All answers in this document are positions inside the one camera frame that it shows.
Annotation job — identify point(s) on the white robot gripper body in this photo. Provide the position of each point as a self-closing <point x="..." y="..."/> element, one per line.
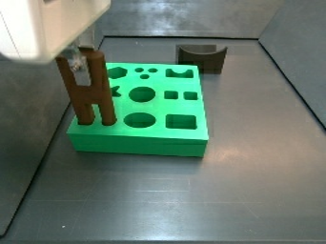
<point x="39" y="27"/>

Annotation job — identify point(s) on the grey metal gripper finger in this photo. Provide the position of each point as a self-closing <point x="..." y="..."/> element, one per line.
<point x="78" y="64"/>

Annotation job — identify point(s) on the green shape sorter block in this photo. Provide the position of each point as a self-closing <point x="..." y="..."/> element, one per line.
<point x="159" y="108"/>

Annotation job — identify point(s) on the dark grey curved holder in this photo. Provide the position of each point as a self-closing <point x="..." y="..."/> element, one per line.
<point x="205" y="56"/>

